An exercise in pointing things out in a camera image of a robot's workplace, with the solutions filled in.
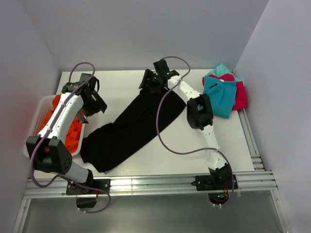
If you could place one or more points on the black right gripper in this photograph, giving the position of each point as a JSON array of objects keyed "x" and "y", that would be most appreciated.
[{"x": 149, "y": 74}]

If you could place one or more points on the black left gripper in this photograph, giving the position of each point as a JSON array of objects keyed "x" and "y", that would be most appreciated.
[{"x": 99, "y": 106}]

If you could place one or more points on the black t-shirt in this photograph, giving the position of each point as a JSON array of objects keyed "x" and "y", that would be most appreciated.
[{"x": 113, "y": 143}]

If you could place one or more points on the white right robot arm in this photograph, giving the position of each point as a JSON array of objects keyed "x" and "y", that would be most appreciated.
[{"x": 199, "y": 117}]

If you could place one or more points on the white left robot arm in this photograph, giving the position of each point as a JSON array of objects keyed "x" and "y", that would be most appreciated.
[{"x": 47, "y": 150}]

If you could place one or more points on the orange shirt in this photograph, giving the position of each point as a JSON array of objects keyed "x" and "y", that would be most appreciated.
[{"x": 74, "y": 133}]

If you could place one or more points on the white plastic basket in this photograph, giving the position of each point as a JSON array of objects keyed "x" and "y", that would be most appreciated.
[{"x": 42, "y": 108}]

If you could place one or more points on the light turquoise shirt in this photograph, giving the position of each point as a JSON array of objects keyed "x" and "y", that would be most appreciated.
[{"x": 219, "y": 71}]

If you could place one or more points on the teal shirt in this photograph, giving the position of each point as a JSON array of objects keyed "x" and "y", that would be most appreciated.
[{"x": 221, "y": 94}]

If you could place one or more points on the magenta shirt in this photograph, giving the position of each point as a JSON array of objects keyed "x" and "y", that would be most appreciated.
[{"x": 241, "y": 97}]

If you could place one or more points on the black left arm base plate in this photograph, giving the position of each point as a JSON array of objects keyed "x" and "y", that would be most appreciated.
[{"x": 97, "y": 186}]

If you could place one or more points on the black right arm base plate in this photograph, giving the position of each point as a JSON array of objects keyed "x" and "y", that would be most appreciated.
[{"x": 212, "y": 182}]

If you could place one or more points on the aluminium rail frame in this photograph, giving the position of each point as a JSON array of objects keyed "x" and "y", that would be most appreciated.
[{"x": 257, "y": 180}]

